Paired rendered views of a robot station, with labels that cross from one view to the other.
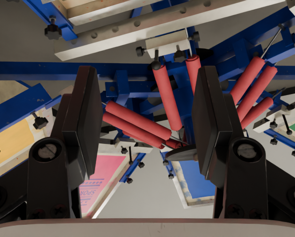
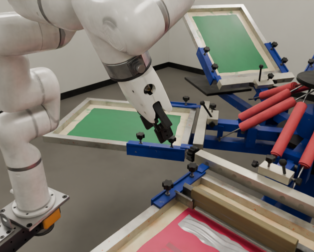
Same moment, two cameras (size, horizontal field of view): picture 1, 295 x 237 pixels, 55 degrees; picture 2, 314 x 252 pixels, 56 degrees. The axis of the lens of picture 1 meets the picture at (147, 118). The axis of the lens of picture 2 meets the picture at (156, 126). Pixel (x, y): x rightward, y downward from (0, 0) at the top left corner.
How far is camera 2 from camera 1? 0.52 m
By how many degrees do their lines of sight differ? 51
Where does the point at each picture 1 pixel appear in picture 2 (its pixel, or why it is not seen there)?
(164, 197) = not seen: outside the picture
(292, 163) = (308, 23)
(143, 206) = not seen: outside the picture
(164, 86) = (310, 148)
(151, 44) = (284, 179)
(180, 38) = (262, 169)
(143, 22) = (277, 195)
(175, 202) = not seen: outside the picture
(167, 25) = (263, 181)
